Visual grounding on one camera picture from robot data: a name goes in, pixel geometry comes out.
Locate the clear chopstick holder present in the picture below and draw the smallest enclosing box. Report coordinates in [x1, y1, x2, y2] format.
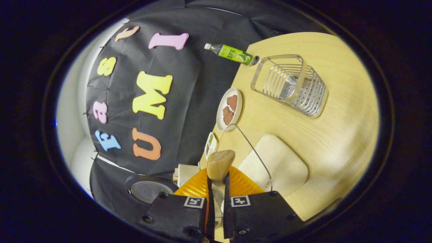
[250, 54, 328, 118]

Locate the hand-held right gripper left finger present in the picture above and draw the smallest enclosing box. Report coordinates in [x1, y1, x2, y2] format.
[137, 168, 216, 243]

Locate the green tea bottle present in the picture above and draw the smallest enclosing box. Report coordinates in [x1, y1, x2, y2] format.
[204, 43, 260, 66]

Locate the clear box of white rice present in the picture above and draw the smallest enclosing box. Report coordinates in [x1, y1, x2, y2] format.
[216, 124, 308, 199]

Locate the dark grey rice cooker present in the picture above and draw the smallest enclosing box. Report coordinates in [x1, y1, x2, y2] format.
[124, 174, 179, 211]

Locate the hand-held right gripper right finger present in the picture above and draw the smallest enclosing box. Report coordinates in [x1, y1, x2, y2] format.
[223, 165, 305, 243]

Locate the small white side dish tray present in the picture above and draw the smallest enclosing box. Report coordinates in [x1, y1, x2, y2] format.
[204, 132, 218, 160]

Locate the white round plate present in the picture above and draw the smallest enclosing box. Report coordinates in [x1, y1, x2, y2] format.
[216, 88, 243, 131]

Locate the wooden spoon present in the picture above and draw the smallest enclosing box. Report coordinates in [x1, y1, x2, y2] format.
[206, 150, 236, 228]

